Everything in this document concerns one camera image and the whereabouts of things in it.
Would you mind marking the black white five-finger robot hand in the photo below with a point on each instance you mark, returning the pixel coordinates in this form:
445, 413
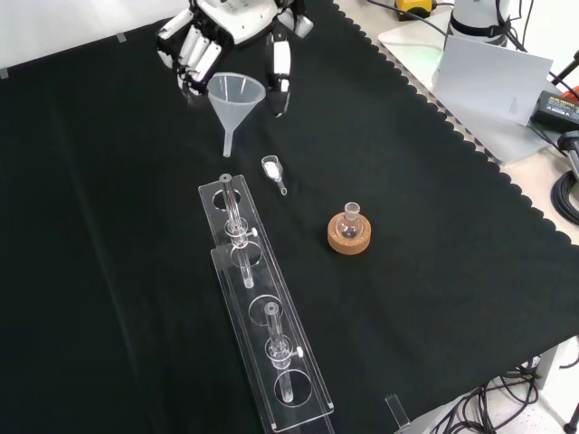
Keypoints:
235, 22

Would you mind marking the translucent plastic funnel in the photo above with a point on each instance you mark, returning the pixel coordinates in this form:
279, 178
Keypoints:
235, 97

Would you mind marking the small clear weighing funnel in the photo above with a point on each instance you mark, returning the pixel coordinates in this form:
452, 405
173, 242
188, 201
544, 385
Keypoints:
271, 168

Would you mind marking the clear glass round-bottom flask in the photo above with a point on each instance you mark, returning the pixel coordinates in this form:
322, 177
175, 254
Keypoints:
350, 226

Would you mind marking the clear acrylic funnel stand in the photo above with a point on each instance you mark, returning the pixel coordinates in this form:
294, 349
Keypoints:
267, 289

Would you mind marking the yellow stop button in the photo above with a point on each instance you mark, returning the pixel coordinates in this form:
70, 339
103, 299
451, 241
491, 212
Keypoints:
411, 5

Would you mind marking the black cloth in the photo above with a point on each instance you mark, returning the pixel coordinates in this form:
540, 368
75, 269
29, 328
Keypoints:
407, 181

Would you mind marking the white upright panel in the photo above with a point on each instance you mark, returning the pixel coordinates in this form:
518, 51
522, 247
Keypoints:
488, 77

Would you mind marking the pale board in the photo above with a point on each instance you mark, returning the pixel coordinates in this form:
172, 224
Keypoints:
506, 140

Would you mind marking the black tripod leg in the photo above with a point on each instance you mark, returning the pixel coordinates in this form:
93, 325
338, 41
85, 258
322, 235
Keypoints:
565, 72

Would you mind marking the black power adapter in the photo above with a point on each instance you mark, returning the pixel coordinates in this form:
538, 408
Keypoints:
558, 108

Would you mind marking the small clear acrylic clip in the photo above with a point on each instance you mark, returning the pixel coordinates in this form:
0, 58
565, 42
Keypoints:
397, 409

